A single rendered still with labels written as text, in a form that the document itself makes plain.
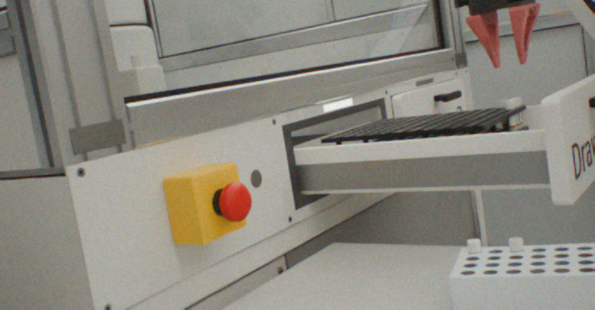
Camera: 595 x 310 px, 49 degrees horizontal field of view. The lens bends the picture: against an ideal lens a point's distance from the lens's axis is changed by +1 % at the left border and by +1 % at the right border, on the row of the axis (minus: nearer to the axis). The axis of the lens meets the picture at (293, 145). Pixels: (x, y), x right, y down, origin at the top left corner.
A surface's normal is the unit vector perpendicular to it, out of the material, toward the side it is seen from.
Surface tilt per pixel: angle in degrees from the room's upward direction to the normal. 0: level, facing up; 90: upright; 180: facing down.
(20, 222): 90
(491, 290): 90
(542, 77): 90
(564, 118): 90
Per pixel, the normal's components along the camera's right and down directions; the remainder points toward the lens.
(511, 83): -0.51, 0.18
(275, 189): 0.81, -0.07
